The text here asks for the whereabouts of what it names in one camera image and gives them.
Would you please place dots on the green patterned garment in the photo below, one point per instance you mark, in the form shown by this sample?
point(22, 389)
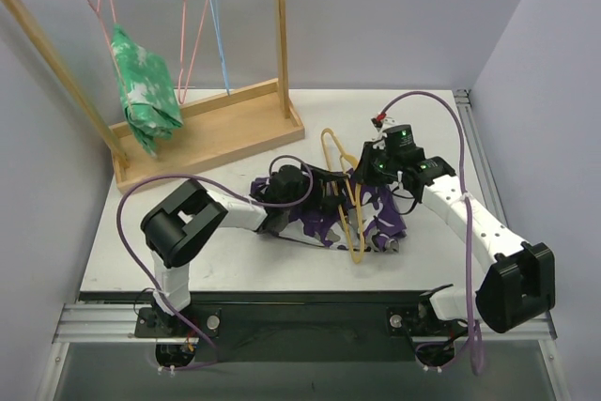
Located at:
point(146, 92)

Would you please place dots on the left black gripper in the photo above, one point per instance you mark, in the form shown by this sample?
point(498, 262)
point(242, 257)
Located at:
point(326, 192)

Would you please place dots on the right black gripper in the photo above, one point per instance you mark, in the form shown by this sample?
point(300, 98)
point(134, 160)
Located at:
point(367, 168)

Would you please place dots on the blue wire hanger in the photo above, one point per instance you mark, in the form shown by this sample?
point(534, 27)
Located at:
point(215, 15)

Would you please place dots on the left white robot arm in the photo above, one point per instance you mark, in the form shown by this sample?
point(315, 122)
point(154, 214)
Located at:
point(297, 203)

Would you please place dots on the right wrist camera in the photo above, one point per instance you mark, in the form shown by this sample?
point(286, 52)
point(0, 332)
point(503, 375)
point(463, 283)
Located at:
point(400, 145)

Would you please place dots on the wooden clothes rack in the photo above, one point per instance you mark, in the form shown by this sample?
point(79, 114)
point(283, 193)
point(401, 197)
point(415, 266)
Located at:
point(218, 130)

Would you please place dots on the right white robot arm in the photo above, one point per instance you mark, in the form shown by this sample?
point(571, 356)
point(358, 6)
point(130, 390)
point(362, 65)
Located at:
point(519, 282)

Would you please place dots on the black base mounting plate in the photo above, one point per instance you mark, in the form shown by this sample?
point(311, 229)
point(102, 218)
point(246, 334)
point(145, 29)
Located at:
point(368, 326)

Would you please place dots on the aluminium frame rail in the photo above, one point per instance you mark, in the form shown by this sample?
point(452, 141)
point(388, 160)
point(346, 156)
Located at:
point(107, 362)

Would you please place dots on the purple camouflage trousers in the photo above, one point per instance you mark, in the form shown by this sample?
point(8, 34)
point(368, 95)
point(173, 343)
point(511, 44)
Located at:
point(376, 226)

